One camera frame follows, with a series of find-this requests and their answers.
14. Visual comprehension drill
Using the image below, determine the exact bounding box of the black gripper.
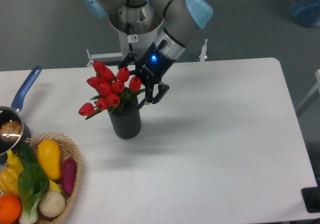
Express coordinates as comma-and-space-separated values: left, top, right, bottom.
117, 43, 175, 109

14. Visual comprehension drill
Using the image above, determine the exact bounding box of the red tulip bouquet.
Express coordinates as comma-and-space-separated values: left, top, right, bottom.
78, 61, 145, 119

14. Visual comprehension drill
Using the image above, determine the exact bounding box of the dark grey ribbed vase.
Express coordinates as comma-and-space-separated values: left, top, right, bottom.
108, 97, 142, 139

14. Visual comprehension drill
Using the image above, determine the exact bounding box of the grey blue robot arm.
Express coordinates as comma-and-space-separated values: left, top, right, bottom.
82, 0, 214, 105

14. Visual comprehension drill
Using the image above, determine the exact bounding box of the woven wicker basket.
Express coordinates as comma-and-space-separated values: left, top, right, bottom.
26, 132, 82, 223

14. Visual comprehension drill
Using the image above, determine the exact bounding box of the purple eggplant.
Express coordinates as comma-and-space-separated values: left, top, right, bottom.
60, 157, 77, 195

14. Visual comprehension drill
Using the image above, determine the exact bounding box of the yellow squash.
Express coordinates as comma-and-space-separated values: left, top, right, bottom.
37, 139, 61, 181

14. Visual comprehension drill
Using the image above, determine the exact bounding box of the brown bread roll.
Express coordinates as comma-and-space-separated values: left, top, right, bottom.
0, 121, 22, 142

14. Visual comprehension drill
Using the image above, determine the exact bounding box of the green bok choy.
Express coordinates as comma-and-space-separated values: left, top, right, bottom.
17, 162, 50, 224

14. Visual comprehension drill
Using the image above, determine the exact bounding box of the beige garlic bulb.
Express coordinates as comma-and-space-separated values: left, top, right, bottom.
38, 190, 66, 218

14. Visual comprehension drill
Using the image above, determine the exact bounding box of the blue translucent bin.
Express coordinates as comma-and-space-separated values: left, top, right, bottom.
290, 0, 320, 28

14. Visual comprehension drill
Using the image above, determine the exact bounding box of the yellow bell pepper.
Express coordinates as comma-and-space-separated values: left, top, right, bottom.
0, 167, 20, 196

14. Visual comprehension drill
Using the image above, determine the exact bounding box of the orange fruit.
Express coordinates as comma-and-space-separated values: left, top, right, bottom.
0, 194, 22, 223

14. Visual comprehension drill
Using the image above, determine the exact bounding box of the black device at table edge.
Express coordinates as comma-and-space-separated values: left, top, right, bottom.
301, 187, 320, 213

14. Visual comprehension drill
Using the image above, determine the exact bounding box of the blue handled saucepan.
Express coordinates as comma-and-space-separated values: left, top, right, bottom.
0, 66, 42, 164

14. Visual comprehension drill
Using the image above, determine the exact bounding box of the white table frame leg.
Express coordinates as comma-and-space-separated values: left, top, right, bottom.
295, 69, 320, 117

